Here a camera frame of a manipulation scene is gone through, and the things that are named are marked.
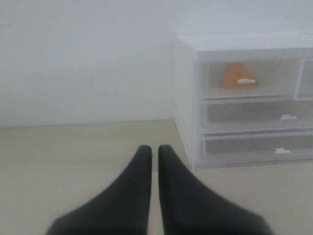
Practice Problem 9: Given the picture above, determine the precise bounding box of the white plastic drawer cabinet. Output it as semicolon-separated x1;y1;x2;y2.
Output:
174;32;313;169

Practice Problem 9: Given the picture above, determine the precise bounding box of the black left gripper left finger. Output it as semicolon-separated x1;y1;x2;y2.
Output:
46;145;152;235

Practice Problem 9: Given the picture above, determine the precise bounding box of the yellow cheese wedge block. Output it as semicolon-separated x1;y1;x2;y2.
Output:
220;63;260;89

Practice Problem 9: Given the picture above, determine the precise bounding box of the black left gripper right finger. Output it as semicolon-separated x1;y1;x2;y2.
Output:
158;145;271;235

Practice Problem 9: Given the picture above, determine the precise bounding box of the clear wide drawer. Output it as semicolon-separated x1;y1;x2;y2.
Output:
192;130;313;168
200;100;313;131

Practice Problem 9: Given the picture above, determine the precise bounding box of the clear bottom wide drawer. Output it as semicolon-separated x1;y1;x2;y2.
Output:
192;130;313;168

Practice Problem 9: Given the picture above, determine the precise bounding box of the clear middle wide drawer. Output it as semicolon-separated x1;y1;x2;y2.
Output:
200;100;313;131

